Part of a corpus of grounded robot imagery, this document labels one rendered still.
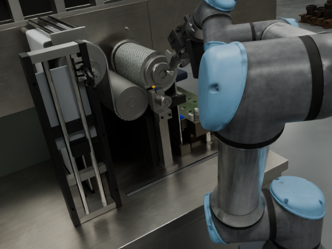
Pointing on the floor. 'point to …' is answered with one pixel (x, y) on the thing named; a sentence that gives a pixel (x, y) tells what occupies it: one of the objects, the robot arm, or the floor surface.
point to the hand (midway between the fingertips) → (177, 68)
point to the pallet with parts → (318, 15)
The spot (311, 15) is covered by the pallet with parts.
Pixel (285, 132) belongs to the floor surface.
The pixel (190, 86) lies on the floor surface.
